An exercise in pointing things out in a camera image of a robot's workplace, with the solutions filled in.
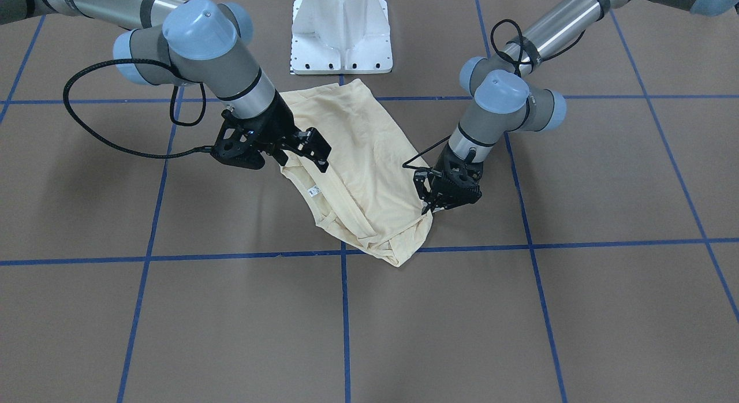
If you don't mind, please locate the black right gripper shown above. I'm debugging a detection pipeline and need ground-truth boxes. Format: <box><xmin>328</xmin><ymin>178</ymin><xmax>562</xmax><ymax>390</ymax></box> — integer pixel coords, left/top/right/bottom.
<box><xmin>242</xmin><ymin>94</ymin><xmax>332</xmax><ymax>173</ymax></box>

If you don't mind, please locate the cream long sleeve shirt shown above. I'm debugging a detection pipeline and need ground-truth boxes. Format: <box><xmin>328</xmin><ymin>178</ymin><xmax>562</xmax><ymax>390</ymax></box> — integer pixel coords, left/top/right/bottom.
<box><xmin>281</xmin><ymin>79</ymin><xmax>432</xmax><ymax>268</ymax></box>

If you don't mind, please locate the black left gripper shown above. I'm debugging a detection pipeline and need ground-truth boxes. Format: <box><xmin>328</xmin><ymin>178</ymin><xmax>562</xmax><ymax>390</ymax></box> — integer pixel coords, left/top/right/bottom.
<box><xmin>413</xmin><ymin>144</ymin><xmax>484</xmax><ymax>215</ymax></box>

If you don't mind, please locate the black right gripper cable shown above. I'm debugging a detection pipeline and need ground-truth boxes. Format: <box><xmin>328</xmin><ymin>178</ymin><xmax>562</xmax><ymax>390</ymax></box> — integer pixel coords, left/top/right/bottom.
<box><xmin>62</xmin><ymin>58</ymin><xmax>217</xmax><ymax>160</ymax></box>

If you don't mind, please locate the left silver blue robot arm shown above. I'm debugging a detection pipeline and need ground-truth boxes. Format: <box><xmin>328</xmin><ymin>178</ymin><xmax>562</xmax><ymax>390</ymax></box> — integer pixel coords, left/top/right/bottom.
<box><xmin>413</xmin><ymin>0</ymin><xmax>737</xmax><ymax>214</ymax></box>

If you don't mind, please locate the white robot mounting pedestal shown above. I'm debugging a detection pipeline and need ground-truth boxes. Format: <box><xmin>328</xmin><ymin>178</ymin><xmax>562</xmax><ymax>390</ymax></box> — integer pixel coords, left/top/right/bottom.
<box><xmin>290</xmin><ymin>0</ymin><xmax>394</xmax><ymax>75</ymax></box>

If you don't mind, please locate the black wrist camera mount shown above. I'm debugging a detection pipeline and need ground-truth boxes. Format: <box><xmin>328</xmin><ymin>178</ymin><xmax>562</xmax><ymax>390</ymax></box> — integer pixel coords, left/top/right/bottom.
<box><xmin>210</xmin><ymin>109</ymin><xmax>266</xmax><ymax>170</ymax></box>

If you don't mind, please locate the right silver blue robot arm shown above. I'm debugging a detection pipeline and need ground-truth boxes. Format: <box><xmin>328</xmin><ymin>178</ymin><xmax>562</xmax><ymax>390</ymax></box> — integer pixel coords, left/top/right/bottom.
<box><xmin>2</xmin><ymin>0</ymin><xmax>331</xmax><ymax>172</ymax></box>

